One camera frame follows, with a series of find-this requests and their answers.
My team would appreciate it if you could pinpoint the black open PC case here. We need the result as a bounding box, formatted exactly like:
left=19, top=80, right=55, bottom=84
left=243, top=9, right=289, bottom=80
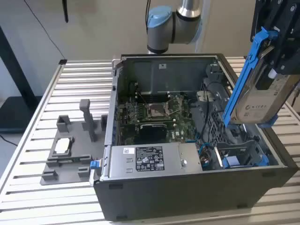
left=93, top=52, right=298, bottom=222

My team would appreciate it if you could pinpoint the grey perforated metal cage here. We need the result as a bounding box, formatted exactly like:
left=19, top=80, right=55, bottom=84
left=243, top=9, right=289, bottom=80
left=191, top=77, right=235, bottom=143

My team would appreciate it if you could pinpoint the CPU socket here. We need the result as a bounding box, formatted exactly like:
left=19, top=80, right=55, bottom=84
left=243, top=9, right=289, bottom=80
left=146, top=103, right=169, bottom=118

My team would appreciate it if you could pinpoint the black hanging antenna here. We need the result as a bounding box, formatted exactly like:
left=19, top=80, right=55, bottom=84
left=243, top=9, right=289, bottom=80
left=61, top=0, right=69, bottom=23

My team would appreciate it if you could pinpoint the silver metal bracket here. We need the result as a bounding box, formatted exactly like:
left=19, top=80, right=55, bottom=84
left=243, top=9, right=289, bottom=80
left=196, top=91, right=213, bottom=102

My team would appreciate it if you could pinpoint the black stand with base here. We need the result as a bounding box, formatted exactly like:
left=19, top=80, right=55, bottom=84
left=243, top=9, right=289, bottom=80
left=0, top=25, right=40, bottom=134

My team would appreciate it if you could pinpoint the green motherboard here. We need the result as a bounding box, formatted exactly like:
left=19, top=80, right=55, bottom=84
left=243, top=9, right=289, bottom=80
left=117, top=93, right=200, bottom=145

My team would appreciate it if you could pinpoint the blue wire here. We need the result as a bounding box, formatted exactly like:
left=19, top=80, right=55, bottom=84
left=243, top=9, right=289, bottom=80
left=195, top=132, right=215, bottom=170

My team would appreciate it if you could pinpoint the thin black wall cable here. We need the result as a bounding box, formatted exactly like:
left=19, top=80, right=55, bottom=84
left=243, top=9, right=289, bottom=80
left=23, top=0, right=68, bottom=62

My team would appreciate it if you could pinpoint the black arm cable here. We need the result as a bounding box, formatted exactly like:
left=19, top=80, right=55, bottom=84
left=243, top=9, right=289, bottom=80
left=145, top=0, right=153, bottom=26

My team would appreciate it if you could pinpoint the black graphics card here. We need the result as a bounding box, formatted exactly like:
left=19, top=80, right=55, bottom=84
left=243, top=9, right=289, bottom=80
left=121, top=123, right=168, bottom=144

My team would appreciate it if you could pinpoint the grey parts rack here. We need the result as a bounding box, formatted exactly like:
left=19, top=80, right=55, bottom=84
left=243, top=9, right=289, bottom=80
left=40, top=99, right=108, bottom=186

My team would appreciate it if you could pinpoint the black floor cable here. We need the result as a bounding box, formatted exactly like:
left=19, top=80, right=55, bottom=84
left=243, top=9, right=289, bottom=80
left=0, top=134, right=15, bottom=145

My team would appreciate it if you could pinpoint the silver CPU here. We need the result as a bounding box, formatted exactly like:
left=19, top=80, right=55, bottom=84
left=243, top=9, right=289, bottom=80
left=54, top=138, right=71, bottom=155

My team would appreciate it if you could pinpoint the long black wire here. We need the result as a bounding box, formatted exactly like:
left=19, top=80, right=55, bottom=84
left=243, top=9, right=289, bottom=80
left=200, top=81, right=226, bottom=144

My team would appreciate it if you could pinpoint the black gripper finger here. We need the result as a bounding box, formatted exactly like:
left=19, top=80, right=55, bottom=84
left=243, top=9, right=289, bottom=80
left=266, top=0, right=300, bottom=79
left=250, top=0, right=265, bottom=43

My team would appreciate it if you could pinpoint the thin metal locking lever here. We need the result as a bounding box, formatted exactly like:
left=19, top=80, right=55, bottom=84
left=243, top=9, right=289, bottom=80
left=137, top=91, right=148, bottom=104

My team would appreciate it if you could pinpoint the metal socket cover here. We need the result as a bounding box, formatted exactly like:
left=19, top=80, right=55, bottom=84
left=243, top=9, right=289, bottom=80
left=166, top=97, right=186, bottom=113

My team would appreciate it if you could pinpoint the silver power supply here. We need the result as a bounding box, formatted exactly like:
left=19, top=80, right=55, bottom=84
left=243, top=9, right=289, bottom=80
left=108, top=143, right=203, bottom=178

